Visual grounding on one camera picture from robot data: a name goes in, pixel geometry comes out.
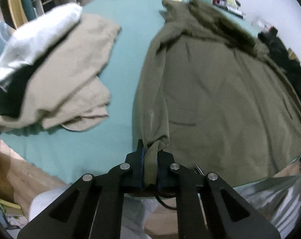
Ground person's light grey pants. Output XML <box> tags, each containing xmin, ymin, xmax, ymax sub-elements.
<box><xmin>28</xmin><ymin>174</ymin><xmax>301</xmax><ymax>239</ymax></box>

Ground beige folded garment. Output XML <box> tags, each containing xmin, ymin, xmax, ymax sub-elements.
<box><xmin>0</xmin><ymin>14</ymin><xmax>122</xmax><ymax>132</ymax></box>

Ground yellow curtain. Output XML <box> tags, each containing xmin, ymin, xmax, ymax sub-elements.
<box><xmin>7</xmin><ymin>0</ymin><xmax>27</xmax><ymax>28</ymax></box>

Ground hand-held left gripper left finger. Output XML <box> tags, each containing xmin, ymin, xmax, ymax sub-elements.
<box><xmin>17</xmin><ymin>139</ymin><xmax>144</xmax><ymax>239</ymax></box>

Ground stack of papers and books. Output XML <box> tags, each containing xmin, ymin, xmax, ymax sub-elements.
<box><xmin>215</xmin><ymin>0</ymin><xmax>246</xmax><ymax>18</ymax></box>

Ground black folded garment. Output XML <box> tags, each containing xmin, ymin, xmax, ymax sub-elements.
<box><xmin>0</xmin><ymin>62</ymin><xmax>37</xmax><ymax>119</ymax></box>

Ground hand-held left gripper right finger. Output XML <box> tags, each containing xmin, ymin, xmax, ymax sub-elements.
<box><xmin>157</xmin><ymin>151</ymin><xmax>282</xmax><ymax>239</ymax></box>

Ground white folded garment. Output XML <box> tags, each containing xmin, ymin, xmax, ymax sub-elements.
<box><xmin>0</xmin><ymin>2</ymin><xmax>83</xmax><ymax>85</ymax></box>

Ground black crumpled clothes heap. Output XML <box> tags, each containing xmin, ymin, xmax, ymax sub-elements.
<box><xmin>258</xmin><ymin>26</ymin><xmax>301</xmax><ymax>105</ymax></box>

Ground olive green jacket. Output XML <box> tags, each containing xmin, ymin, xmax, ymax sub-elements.
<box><xmin>132</xmin><ymin>0</ymin><xmax>301</xmax><ymax>187</ymax></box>

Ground bed with green sheet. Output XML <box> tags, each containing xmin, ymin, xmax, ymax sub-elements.
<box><xmin>0</xmin><ymin>0</ymin><xmax>265</xmax><ymax>187</ymax></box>

